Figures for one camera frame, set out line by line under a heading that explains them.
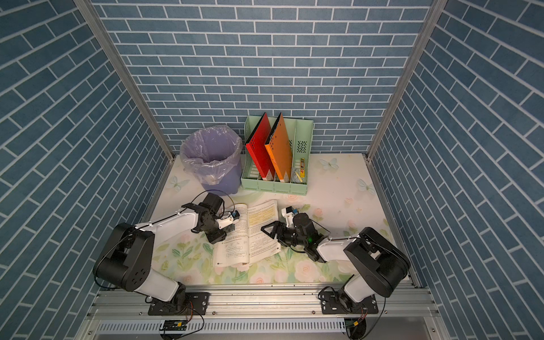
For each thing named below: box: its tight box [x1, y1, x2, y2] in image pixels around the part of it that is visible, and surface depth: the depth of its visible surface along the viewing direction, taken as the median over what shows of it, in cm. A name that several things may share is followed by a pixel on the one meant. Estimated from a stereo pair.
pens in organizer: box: [294, 157, 306, 183], surface depth 114 cm
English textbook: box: [213, 199, 282, 268], surface depth 88 cm
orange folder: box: [264, 111, 293, 183], surface depth 93 cm
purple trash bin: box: [179, 124, 243, 194], surface depth 91 cm
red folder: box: [245, 112, 276, 181], surface depth 90 cm
